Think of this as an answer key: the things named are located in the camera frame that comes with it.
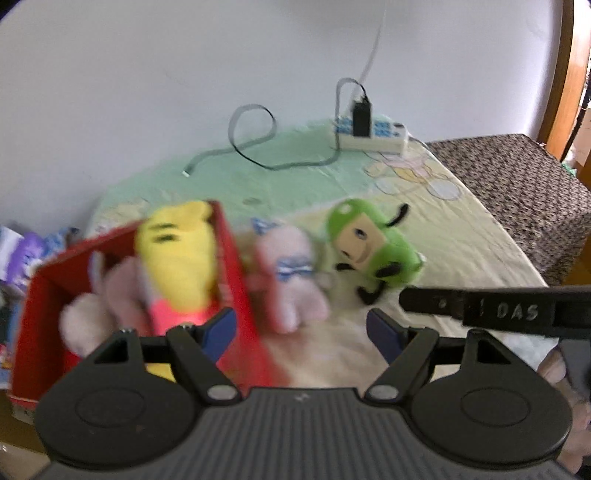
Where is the yellow tiger plush toy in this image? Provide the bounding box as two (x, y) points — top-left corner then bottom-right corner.
(134, 199), (220, 384)

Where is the white cable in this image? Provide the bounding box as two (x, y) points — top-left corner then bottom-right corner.
(360, 4), (389, 97)

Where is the red cardboard box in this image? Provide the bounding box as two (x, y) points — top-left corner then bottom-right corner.
(8, 199), (296, 423)

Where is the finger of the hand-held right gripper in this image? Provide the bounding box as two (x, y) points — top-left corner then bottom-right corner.
(399, 286), (465, 320)

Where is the black power adapter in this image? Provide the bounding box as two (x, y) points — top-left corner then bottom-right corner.
(351, 99), (374, 138)

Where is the purple tissue pack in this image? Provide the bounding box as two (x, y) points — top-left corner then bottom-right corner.
(14, 231), (47, 284)

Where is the cartoon printed bedsheet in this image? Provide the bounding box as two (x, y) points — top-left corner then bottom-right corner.
(85, 119), (561, 388)

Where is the white power strip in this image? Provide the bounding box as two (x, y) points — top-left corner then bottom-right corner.
(333, 115), (409, 155)

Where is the wooden door frame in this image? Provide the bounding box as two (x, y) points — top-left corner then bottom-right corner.
(538, 0), (591, 162)

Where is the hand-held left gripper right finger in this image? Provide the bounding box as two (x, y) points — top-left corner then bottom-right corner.
(365, 308), (511, 403)

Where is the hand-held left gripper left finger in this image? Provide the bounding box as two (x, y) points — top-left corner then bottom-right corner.
(95, 308), (241, 404)

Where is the pink plush bear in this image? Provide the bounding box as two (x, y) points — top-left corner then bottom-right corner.
(60, 251), (155, 358)

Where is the black cable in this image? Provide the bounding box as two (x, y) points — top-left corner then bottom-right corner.
(184, 78), (370, 178)

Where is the brown patterned cover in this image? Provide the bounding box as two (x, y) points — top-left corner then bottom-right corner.
(425, 134), (591, 287)

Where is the person's right hand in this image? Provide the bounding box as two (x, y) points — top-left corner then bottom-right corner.
(538, 346), (591, 476)

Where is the white plush with blue bows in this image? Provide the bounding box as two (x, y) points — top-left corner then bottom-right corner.
(247, 218), (331, 334)

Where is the green plush toy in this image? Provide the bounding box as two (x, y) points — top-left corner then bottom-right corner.
(323, 198), (426, 305)

